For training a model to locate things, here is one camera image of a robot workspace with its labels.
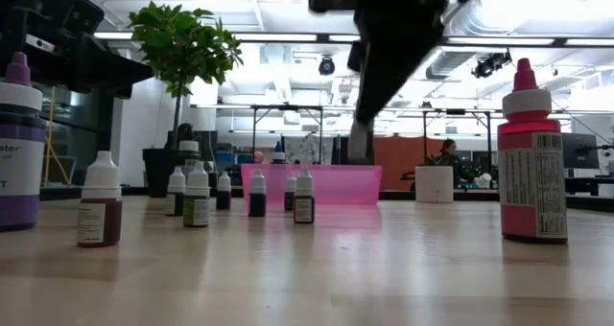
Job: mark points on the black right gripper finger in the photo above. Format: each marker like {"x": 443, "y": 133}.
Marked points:
{"x": 356, "y": 57}
{"x": 388, "y": 67}

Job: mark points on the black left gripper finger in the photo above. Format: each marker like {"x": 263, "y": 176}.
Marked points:
{"x": 126, "y": 78}
{"x": 105, "y": 60}

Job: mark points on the large black food coloring bottle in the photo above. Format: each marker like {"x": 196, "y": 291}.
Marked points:
{"x": 188, "y": 146}

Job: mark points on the small brown food coloring bottle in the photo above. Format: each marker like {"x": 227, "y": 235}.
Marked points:
{"x": 101, "y": 182}

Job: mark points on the small dark food coloring bottle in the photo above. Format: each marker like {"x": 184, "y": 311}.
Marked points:
{"x": 289, "y": 184}
{"x": 176, "y": 182}
{"x": 257, "y": 206}
{"x": 224, "y": 182}

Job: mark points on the large blue food coloring bottle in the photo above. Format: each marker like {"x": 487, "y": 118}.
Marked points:
{"x": 278, "y": 157}

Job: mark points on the small green food coloring bottle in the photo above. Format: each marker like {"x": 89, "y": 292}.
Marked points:
{"x": 196, "y": 184}

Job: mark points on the small maroon food coloring bottle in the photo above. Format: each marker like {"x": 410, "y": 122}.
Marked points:
{"x": 304, "y": 187}

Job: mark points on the large red food coloring bottle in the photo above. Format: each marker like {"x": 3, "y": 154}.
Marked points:
{"x": 515, "y": 172}

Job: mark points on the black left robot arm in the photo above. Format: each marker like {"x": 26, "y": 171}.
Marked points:
{"x": 12, "y": 5}

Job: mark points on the large purple food coloring bottle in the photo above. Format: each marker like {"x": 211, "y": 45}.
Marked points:
{"x": 21, "y": 172}

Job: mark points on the long ceiling light strip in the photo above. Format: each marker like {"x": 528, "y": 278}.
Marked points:
{"x": 518, "y": 41}
{"x": 112, "y": 35}

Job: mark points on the green leafy potted tree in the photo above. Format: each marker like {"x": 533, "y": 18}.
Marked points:
{"x": 182, "y": 43}

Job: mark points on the black-framed background table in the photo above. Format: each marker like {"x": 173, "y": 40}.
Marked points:
{"x": 254, "y": 134}
{"x": 424, "y": 134}

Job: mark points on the orange partition panel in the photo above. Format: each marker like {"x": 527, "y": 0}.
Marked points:
{"x": 398, "y": 163}

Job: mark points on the black plant pot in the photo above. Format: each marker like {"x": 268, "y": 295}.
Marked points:
{"x": 156, "y": 172}

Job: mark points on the black ceiling track light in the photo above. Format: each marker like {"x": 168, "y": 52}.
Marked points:
{"x": 491, "y": 63}

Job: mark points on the small green succulent plant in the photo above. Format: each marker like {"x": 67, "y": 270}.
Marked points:
{"x": 434, "y": 161}

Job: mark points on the person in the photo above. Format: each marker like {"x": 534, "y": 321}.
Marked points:
{"x": 451, "y": 160}
{"x": 259, "y": 157}

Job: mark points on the white plant pot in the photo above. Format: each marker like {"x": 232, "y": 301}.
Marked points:
{"x": 434, "y": 187}

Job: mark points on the pink translucent plastic bin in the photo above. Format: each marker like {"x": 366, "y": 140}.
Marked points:
{"x": 336, "y": 184}

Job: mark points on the white round object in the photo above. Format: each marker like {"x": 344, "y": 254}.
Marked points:
{"x": 483, "y": 179}

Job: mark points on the black computer monitor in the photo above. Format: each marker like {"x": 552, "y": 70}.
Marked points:
{"x": 580, "y": 151}

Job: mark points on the black ceiling dome camera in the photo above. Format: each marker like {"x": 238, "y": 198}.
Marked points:
{"x": 326, "y": 67}

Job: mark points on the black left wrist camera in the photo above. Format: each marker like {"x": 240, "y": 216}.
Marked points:
{"x": 75, "y": 9}

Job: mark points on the black aluminium table frame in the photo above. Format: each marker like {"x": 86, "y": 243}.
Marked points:
{"x": 62, "y": 193}

